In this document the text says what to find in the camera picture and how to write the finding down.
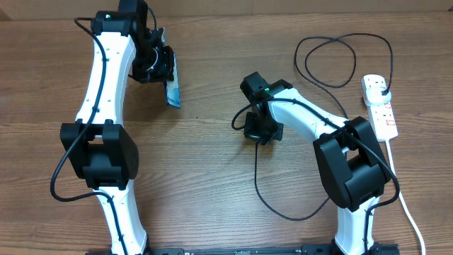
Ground white power strip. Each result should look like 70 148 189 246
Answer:
361 74 398 142

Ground white charger adapter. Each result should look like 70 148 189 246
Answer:
364 87 391 107

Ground black USB charging cable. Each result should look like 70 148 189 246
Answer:
253 33 394 222

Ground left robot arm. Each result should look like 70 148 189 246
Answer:
50 0 181 254

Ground Samsung Galaxy smartphone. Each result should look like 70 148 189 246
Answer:
164 55 181 108

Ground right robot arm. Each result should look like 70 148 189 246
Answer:
240 72 396 254

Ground white power strip cord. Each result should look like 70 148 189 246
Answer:
384 140 427 255

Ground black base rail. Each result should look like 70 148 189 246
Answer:
85 243 400 255

